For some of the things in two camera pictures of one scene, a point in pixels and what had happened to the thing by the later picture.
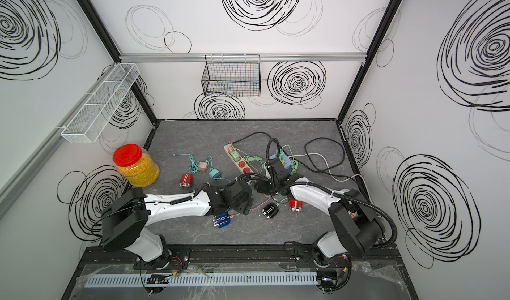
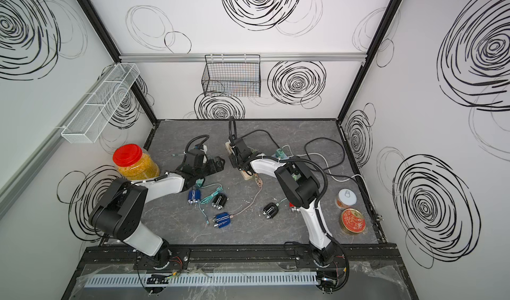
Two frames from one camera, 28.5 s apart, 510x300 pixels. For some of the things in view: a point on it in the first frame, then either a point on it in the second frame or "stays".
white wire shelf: (87, 125) stays
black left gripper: (247, 206) → (214, 168)
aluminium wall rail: (161, 57) stays
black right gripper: (261, 188) → (234, 161)
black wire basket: (232, 75) stays
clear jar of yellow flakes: (136, 165) stays
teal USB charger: (214, 173) → (279, 153)
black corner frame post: (99, 26) stays
